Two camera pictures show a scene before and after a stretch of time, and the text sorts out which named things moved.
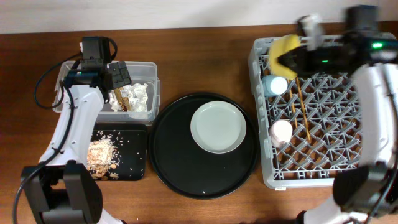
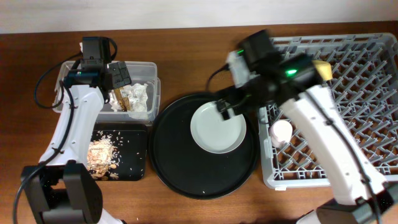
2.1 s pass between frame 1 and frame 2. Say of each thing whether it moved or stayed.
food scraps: stayed
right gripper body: moved
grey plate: stayed
